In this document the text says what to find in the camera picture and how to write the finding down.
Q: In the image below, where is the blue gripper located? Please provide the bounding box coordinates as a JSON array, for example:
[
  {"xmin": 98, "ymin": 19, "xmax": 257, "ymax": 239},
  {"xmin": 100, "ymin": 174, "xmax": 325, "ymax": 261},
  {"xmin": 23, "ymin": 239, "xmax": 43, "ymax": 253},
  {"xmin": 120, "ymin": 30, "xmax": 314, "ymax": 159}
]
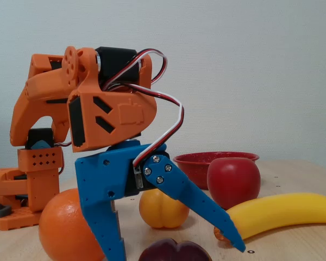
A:
[{"xmin": 74, "ymin": 141, "xmax": 246, "ymax": 261}]

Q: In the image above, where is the dark purple plum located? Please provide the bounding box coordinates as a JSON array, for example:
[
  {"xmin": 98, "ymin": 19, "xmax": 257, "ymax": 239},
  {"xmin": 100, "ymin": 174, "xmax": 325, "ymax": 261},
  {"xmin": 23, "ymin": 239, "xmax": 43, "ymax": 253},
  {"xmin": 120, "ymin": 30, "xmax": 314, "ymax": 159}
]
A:
[{"xmin": 137, "ymin": 238, "xmax": 212, "ymax": 261}]

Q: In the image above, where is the orange robot base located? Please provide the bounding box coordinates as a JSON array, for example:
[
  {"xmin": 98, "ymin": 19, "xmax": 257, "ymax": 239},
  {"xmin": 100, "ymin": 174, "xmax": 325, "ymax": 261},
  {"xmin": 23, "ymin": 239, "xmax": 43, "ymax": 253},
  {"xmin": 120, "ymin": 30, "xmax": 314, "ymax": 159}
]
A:
[{"xmin": 0, "ymin": 157, "xmax": 43, "ymax": 232}]

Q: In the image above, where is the red speckled bowl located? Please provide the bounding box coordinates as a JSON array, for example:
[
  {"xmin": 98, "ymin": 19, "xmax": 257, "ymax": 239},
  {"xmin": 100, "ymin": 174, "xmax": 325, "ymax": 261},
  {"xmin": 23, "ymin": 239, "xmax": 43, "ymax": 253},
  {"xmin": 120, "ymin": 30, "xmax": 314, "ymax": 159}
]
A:
[{"xmin": 173, "ymin": 152, "xmax": 260, "ymax": 190}]

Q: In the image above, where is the yellow peach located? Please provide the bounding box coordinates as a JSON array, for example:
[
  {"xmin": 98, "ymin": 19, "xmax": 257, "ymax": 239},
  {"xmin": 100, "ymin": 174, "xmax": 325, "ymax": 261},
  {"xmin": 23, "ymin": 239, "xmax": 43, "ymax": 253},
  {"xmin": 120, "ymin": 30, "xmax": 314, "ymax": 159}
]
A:
[{"xmin": 139, "ymin": 188, "xmax": 190, "ymax": 229}]

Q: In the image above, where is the orange fruit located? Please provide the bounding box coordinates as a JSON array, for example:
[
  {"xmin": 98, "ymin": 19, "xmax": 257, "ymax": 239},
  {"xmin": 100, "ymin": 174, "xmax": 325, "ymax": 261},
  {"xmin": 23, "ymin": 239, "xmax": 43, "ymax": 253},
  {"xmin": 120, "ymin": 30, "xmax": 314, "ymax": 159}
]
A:
[{"xmin": 38, "ymin": 188, "xmax": 106, "ymax": 261}]

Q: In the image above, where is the red apple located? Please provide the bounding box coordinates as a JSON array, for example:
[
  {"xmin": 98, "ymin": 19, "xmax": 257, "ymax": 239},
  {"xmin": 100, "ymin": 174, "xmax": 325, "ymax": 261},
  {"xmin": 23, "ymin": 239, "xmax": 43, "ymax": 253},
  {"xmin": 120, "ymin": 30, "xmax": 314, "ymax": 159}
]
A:
[{"xmin": 206, "ymin": 157, "xmax": 261, "ymax": 210}]

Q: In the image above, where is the yellow banana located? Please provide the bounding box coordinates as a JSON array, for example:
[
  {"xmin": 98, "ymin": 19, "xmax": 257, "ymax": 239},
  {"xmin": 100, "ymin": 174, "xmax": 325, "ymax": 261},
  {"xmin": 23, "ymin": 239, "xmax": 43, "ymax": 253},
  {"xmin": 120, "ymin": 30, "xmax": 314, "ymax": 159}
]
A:
[{"xmin": 213, "ymin": 192, "xmax": 326, "ymax": 243}]

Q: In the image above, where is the dark grey table clamp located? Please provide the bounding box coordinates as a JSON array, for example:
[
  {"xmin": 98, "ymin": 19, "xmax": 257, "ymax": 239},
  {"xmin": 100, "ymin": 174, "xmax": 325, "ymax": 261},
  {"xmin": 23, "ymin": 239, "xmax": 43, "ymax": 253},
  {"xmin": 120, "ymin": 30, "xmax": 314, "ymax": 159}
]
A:
[{"xmin": 0, "ymin": 197, "xmax": 12, "ymax": 220}]

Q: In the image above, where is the gripper servo cable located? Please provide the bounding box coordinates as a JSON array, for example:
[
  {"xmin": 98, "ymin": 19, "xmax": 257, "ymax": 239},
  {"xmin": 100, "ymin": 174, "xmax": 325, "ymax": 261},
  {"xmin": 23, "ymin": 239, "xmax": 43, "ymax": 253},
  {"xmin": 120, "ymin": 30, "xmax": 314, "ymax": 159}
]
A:
[{"xmin": 105, "ymin": 83, "xmax": 185, "ymax": 167}]

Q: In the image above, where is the wrist servo cable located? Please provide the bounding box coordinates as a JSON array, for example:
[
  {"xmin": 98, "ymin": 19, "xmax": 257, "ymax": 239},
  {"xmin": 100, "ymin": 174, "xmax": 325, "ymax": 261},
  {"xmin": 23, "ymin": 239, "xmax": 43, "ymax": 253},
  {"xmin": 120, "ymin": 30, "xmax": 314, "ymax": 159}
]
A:
[{"xmin": 102, "ymin": 48, "xmax": 168, "ymax": 91}]

